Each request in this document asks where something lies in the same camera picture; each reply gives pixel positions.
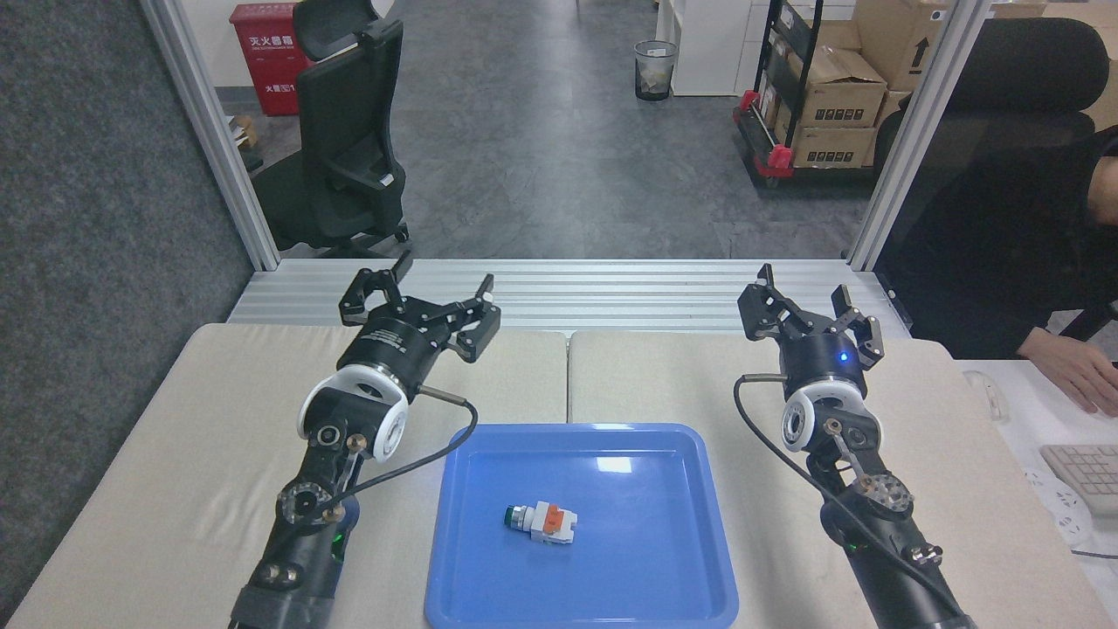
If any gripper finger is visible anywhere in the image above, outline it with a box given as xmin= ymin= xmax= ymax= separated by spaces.
xmin=736 ymin=265 xmax=814 ymax=343
xmin=828 ymin=284 xmax=885 ymax=368
xmin=339 ymin=251 xmax=414 ymax=327
xmin=419 ymin=273 xmax=502 ymax=363

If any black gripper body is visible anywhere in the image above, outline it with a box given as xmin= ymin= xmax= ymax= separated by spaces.
xmin=336 ymin=313 xmax=444 ymax=391
xmin=780 ymin=330 xmax=869 ymax=399

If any green button switch part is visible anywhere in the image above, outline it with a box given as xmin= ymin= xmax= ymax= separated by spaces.
xmin=503 ymin=501 xmax=579 ymax=548

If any blue plastic tray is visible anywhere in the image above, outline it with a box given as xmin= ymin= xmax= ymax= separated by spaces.
xmin=424 ymin=424 xmax=740 ymax=629

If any person's hand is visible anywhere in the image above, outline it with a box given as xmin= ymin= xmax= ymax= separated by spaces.
xmin=1018 ymin=326 xmax=1118 ymax=418

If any beige table pad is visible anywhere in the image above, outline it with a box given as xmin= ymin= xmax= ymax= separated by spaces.
xmin=4 ymin=323 xmax=569 ymax=629
xmin=567 ymin=329 xmax=1116 ymax=629

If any silver ribbed aluminium platform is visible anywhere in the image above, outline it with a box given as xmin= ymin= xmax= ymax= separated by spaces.
xmin=227 ymin=259 xmax=914 ymax=338

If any black cart with red corners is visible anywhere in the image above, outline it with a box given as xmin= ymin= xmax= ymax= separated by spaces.
xmin=732 ymin=0 xmax=883 ymax=190

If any person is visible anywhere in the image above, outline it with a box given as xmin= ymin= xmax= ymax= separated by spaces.
xmin=876 ymin=122 xmax=1118 ymax=418

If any black mesh office chair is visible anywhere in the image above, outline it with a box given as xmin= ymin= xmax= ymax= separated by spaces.
xmin=252 ymin=0 xmax=410 ymax=259

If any flat cardboard box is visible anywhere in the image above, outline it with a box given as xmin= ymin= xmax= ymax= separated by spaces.
xmin=789 ymin=126 xmax=878 ymax=169

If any open cardboard box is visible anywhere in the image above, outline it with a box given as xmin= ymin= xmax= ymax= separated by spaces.
xmin=784 ymin=46 xmax=888 ymax=130

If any red fire equipment box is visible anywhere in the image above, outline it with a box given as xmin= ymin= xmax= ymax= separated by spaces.
xmin=230 ymin=3 xmax=312 ymax=118

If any white computer keyboard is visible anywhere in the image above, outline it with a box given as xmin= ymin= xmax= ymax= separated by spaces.
xmin=1039 ymin=444 xmax=1118 ymax=516

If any white power strip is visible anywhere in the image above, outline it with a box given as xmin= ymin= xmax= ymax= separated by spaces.
xmin=1022 ymin=467 xmax=1094 ymax=548

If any white cabinet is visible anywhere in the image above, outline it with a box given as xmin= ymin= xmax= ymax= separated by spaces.
xmin=655 ymin=0 xmax=763 ymax=98

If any grey felt partition panel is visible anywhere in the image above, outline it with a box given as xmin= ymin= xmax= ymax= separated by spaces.
xmin=0 ymin=0 xmax=256 ymax=617

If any large cardboard box with arrow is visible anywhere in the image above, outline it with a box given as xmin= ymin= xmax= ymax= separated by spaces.
xmin=852 ymin=0 xmax=955 ymax=93

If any black padded office chair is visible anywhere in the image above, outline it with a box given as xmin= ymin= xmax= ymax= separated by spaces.
xmin=873 ymin=17 xmax=1118 ymax=343

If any silver aluminium post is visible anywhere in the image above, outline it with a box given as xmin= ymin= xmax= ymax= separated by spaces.
xmin=845 ymin=0 xmax=995 ymax=272
xmin=140 ymin=0 xmax=281 ymax=272

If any black wire waste bin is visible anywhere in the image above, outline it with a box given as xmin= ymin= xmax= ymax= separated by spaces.
xmin=634 ymin=40 xmax=680 ymax=102

